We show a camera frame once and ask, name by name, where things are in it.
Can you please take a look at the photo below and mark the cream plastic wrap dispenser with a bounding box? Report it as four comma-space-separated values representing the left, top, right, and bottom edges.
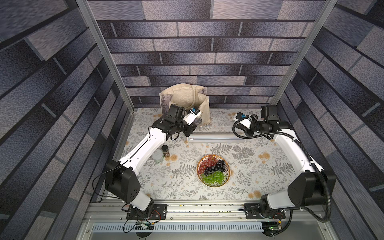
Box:
188, 133, 246, 144

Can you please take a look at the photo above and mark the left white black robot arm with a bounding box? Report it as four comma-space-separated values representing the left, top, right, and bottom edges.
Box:
105, 104, 202, 213

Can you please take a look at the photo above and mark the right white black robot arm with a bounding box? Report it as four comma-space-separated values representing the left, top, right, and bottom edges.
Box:
233, 106, 336, 210

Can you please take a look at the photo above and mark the patterned plate with orange rim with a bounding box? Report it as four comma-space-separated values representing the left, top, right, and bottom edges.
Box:
197, 154, 231, 188

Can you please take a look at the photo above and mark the small dark spice jar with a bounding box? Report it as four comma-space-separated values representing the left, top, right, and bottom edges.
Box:
161, 145, 170, 158

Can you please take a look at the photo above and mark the cream canvas tote bag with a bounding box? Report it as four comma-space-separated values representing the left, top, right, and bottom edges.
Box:
160, 84, 212, 126

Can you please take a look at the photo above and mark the red grape bunch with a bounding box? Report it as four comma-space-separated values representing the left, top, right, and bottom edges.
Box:
198, 155, 219, 171

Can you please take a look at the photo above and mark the clear round lidded container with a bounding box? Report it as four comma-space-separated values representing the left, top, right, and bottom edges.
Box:
151, 149, 164, 164

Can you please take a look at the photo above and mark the black grape bunch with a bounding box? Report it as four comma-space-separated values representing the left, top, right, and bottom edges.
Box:
204, 160, 227, 176

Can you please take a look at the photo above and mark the green grape bunch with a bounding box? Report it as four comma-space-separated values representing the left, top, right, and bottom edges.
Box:
200, 171, 227, 187

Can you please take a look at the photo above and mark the right circuit board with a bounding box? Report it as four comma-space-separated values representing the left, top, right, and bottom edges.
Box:
262, 222, 282, 237

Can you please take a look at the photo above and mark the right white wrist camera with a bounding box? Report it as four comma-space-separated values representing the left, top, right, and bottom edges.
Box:
234, 112, 252, 129

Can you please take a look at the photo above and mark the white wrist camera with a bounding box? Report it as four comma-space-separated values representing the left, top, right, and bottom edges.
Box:
234, 112, 252, 129
183, 108, 202, 126

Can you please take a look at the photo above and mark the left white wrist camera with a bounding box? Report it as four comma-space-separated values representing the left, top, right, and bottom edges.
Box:
183, 108, 202, 126

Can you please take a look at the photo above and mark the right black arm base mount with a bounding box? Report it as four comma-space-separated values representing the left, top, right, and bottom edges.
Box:
243, 203, 286, 220

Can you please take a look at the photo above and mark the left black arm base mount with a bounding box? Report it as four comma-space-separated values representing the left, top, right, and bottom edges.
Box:
123, 204, 168, 221

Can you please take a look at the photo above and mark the right black corrugated cable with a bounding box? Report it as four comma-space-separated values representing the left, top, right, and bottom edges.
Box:
231, 117, 333, 237

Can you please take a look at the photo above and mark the slotted white cable duct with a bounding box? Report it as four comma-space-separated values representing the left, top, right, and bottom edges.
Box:
91, 222, 264, 233

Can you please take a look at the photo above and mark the left circuit board with wires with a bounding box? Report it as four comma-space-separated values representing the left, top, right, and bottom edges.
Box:
123, 210, 162, 239

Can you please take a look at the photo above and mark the aluminium mounting rail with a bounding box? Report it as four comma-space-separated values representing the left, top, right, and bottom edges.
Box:
86, 199, 328, 223

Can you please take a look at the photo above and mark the right aluminium frame post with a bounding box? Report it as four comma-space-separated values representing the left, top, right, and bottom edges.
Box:
270, 0, 337, 106

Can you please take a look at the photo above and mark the aluminium frame post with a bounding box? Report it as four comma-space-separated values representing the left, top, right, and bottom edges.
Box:
270, 0, 337, 106
76, 0, 135, 114

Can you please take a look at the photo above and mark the left aluminium frame post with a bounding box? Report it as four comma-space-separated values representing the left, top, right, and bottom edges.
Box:
76, 0, 135, 114

